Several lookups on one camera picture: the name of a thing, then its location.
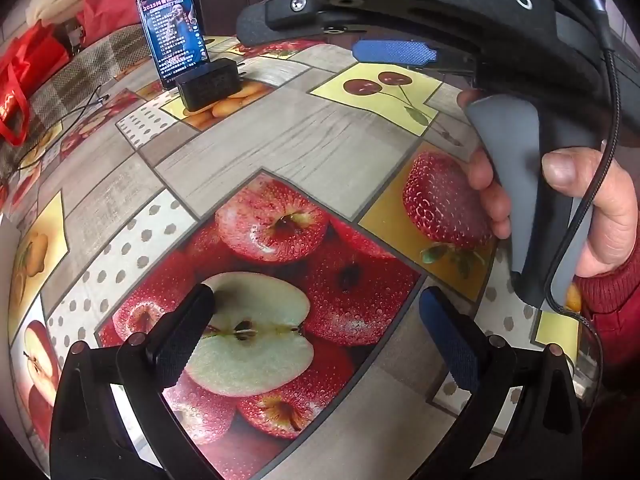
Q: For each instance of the plaid cloth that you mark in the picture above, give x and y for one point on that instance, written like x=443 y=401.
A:
x=100 y=55

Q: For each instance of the fruit print tablecloth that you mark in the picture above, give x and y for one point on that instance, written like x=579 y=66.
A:
x=300 y=125

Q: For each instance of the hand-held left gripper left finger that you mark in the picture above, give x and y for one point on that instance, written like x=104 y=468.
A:
x=185 y=320

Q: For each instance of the person's right hand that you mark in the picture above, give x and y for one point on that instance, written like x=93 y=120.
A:
x=610 y=220

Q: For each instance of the black power adapter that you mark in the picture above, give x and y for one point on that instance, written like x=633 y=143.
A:
x=210 y=85

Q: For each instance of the person's right forearm red sleeve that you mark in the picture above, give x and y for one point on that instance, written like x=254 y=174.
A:
x=615 y=305

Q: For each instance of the red tote bag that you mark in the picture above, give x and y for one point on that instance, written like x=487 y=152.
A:
x=30 y=60

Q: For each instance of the black smartphone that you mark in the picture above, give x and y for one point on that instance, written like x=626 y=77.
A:
x=170 y=30

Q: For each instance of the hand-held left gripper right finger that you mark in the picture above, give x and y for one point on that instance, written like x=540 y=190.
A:
x=450 y=340

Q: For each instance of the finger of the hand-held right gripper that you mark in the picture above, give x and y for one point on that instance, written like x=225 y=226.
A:
x=260 y=22
x=390 y=51

